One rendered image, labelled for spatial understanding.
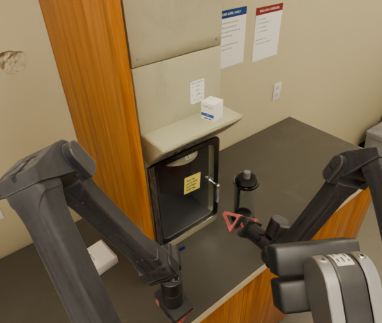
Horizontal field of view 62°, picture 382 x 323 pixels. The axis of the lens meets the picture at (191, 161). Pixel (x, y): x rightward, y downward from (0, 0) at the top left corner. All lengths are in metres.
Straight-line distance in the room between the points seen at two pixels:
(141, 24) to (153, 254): 0.56
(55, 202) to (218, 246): 0.96
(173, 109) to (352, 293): 0.79
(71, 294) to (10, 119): 0.88
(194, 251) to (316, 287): 1.04
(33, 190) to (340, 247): 0.39
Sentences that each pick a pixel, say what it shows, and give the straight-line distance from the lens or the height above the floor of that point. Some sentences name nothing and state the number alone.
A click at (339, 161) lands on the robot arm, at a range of 0.81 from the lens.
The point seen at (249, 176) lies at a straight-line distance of 1.31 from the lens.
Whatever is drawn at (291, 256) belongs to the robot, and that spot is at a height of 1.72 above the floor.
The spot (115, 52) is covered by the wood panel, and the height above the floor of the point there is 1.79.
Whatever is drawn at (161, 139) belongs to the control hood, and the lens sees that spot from 0.94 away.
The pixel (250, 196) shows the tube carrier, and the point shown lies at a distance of 1.34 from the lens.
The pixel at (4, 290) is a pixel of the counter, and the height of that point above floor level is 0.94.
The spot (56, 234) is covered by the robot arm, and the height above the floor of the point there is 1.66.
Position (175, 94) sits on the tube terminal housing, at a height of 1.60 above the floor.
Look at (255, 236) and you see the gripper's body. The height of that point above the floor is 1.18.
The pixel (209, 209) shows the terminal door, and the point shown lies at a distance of 1.37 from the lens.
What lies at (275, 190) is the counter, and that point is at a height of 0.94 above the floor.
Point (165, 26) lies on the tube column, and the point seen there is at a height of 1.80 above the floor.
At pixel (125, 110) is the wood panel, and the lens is 0.81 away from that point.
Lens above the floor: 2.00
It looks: 36 degrees down
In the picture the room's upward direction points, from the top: 2 degrees counter-clockwise
